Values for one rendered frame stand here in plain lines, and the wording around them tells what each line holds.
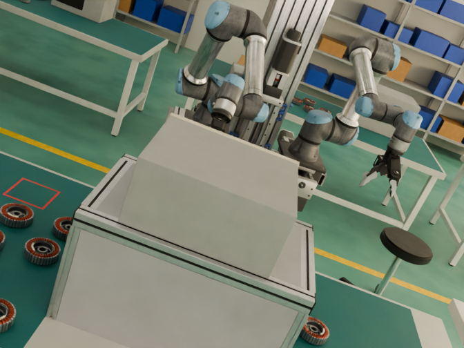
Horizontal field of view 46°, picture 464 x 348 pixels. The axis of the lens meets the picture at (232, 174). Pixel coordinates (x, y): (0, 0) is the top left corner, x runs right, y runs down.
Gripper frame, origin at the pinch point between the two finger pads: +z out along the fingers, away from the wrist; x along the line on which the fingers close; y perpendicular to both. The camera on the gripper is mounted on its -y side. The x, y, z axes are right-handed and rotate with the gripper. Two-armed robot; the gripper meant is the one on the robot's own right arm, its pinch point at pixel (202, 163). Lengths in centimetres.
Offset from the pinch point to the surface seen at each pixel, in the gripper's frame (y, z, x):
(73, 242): -18, 41, 24
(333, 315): 39, 24, -67
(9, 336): -7, 69, 31
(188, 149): -25.3, 7.4, 4.1
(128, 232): -24.1, 34.9, 10.7
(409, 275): 236, -65, -176
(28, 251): 14, 44, 42
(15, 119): 244, -73, 156
